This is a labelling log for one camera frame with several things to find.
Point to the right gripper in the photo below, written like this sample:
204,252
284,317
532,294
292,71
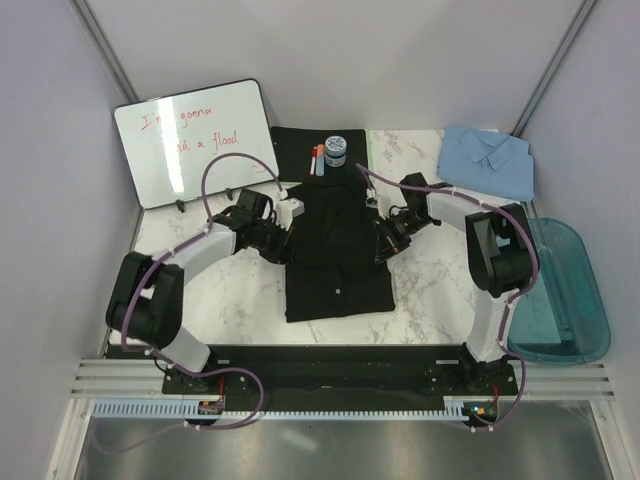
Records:
389,244

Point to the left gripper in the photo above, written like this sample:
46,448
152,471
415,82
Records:
283,252

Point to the black long sleeve shirt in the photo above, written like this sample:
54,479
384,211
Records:
333,246

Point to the blue shirt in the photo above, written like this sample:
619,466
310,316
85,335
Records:
487,162

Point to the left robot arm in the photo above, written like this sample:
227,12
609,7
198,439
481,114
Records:
147,301

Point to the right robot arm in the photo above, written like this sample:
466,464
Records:
501,258

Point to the black mat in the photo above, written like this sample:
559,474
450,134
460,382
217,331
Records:
293,151

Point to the red marker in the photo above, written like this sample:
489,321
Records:
313,162

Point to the blue lidded jar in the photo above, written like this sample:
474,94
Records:
335,148

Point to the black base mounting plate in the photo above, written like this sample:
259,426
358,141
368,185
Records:
347,378

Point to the white dry erase board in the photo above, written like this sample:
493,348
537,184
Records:
219,134

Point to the teal transparent plastic bin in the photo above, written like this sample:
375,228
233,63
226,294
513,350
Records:
562,320

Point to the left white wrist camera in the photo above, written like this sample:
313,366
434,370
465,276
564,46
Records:
287,209

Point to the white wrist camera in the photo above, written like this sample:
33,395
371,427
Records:
380,202
287,209

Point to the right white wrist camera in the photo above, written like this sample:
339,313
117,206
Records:
380,202

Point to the light blue cable duct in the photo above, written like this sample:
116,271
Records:
200,410

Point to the aluminium rail frame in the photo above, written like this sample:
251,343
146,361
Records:
139,378

